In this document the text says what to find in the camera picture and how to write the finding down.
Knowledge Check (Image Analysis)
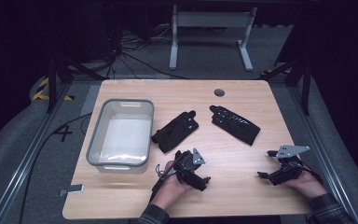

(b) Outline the hand-held gripper black cable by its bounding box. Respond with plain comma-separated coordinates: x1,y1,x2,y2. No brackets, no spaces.
150,153,183,200
296,160,324,185

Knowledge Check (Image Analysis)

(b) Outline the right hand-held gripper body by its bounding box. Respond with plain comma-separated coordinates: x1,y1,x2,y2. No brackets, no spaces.
268,144,311,187

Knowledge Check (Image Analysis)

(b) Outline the aluminium floor rail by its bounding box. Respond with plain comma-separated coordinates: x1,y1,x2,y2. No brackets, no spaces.
0,83,72,224
287,83,355,218

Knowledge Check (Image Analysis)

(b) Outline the plain black glove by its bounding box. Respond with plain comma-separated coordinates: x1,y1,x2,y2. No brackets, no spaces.
150,109,200,154

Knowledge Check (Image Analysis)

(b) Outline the black metal stand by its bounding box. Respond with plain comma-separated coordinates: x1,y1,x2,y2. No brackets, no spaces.
260,57,312,117
45,55,106,114

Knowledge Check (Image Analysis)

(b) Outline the small metal bracket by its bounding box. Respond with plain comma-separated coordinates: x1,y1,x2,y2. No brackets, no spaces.
59,184,85,197

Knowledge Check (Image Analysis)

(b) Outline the right hand-held gripper black cable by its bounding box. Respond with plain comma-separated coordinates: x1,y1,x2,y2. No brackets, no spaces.
296,160,324,185

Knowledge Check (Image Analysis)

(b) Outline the person's right hand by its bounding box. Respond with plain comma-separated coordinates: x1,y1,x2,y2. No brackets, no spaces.
283,169,328,200

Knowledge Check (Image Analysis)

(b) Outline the black glove with white print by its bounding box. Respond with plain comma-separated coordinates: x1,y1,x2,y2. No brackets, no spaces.
209,105,261,147

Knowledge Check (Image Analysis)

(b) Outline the black floor cable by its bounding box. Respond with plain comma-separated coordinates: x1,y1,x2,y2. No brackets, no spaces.
18,112,93,224

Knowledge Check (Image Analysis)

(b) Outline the yellow black hazard tape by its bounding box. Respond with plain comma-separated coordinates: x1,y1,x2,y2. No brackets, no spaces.
32,77,76,102

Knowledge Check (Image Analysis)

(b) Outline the bundle of black cables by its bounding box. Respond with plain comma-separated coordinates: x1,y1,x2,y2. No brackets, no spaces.
103,22,189,80

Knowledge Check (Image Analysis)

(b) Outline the white metal stand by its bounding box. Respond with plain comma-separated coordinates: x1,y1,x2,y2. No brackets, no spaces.
168,4,258,72

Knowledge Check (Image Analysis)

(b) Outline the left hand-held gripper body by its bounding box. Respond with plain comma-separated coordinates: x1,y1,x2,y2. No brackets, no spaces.
172,147,207,192

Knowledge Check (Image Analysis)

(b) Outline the left hand-held gripper black cable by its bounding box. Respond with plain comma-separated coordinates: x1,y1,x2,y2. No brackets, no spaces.
150,153,183,200

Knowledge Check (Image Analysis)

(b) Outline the person's left hand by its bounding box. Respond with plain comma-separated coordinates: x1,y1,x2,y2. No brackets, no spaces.
150,160,194,210

